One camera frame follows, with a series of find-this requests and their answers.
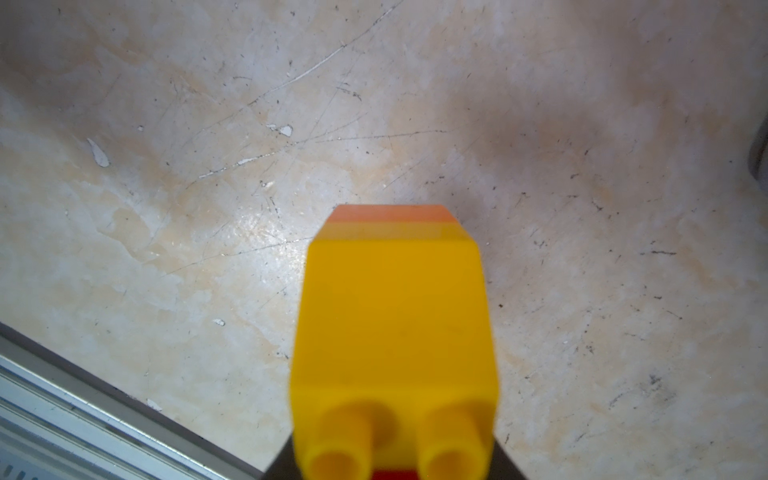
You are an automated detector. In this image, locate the yellow lego brick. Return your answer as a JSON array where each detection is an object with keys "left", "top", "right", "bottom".
[{"left": 290, "top": 222, "right": 499, "bottom": 479}]

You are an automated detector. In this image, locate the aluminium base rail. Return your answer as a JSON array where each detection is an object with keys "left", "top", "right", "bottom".
[{"left": 1, "top": 325, "right": 263, "bottom": 479}]

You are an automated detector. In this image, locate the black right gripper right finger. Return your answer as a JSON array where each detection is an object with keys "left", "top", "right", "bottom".
[{"left": 485, "top": 440, "right": 527, "bottom": 480}]

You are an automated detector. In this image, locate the red square lego brick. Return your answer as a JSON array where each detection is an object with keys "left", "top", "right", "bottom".
[{"left": 371, "top": 470, "right": 419, "bottom": 480}]

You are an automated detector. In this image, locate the long orange lego brick back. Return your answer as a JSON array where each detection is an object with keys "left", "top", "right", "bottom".
[{"left": 326, "top": 204, "right": 458, "bottom": 223}]

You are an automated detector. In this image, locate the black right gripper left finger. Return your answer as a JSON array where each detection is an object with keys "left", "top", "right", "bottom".
[{"left": 260, "top": 435, "right": 303, "bottom": 480}]

